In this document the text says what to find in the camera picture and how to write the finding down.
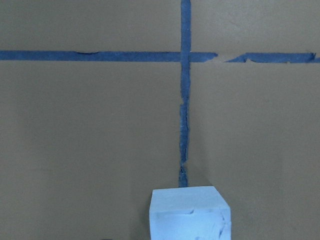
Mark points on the light blue foam block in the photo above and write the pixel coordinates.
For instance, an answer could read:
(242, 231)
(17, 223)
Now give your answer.
(189, 213)

